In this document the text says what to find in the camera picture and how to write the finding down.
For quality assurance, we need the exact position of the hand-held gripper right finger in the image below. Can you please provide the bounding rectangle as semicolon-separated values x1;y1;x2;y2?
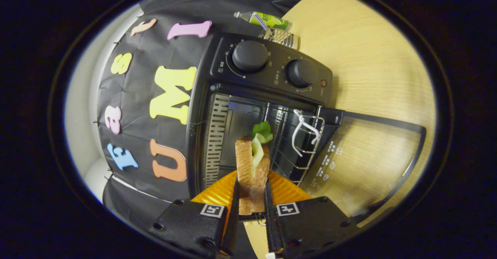
264;169;364;259

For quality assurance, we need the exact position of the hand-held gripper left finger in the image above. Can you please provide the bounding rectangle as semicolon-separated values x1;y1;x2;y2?
149;169;241;259

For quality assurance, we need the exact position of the sandwich with lettuce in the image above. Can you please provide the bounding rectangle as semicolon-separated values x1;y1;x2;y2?
235;121;274;216

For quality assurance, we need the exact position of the black toaster oven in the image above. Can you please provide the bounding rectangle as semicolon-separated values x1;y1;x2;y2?
185;31;427;229

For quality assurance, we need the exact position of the clear patterned glass cup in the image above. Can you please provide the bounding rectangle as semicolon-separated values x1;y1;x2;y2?
258;26;300;51

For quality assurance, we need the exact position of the green label plastic bottle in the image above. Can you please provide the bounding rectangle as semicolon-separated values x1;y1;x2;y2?
233;10;292;31

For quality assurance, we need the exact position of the striped straw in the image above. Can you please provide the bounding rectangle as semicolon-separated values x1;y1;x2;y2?
250;13;269;31

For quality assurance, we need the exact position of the white wire loop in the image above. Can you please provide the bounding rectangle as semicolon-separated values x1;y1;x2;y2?
291;109;325;157

